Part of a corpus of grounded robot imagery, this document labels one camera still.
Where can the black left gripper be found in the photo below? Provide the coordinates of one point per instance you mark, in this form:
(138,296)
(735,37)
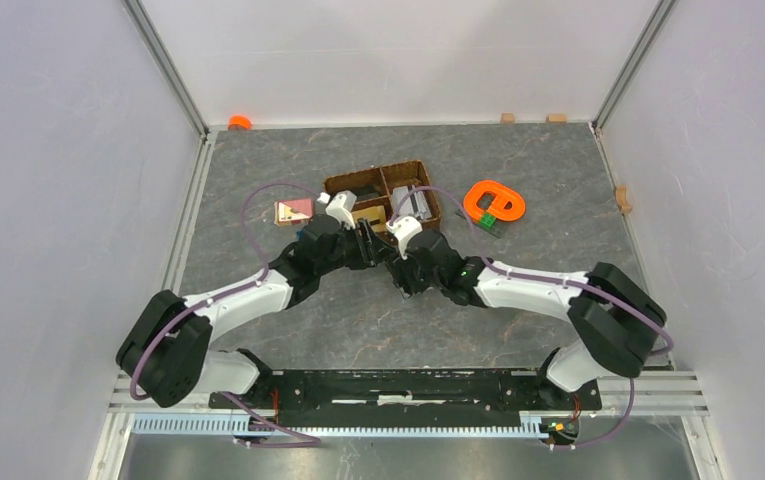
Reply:
(366,249)

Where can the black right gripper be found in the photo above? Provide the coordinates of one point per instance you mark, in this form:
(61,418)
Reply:
(399,267)

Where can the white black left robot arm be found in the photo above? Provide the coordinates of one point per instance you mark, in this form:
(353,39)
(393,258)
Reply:
(167,354)

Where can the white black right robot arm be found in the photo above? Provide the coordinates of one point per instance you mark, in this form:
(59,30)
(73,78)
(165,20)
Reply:
(617,322)

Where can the playing card box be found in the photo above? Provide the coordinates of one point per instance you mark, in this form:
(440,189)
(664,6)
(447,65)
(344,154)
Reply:
(293,212)

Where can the yellow cards in basket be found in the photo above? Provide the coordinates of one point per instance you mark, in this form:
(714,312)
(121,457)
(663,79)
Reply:
(375,216)

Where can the silver cards in basket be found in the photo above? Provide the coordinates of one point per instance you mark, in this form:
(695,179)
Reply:
(408,200)

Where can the black cards in basket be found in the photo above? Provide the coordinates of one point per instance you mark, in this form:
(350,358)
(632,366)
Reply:
(365,193)

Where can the green toy brick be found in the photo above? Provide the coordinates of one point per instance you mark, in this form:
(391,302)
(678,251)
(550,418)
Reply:
(487,222)

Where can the brown woven divided basket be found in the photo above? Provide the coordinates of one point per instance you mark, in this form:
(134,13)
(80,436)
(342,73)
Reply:
(385,179)

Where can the orange round cap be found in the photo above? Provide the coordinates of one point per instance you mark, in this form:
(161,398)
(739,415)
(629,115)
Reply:
(239,122)

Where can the curved wooden piece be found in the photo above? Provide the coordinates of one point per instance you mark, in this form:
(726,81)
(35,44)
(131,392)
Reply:
(621,195)

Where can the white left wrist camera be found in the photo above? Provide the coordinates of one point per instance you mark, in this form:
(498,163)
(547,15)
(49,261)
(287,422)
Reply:
(339,206)

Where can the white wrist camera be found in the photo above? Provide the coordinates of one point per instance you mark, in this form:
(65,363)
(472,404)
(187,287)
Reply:
(339,206)
(403,228)

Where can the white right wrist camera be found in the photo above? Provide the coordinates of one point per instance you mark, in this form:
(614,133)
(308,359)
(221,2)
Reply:
(403,228)

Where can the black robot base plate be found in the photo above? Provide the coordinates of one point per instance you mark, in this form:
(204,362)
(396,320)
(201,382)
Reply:
(485,397)

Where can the aluminium frame rail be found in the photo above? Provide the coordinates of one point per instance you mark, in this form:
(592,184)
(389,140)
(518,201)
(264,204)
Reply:
(655,394)

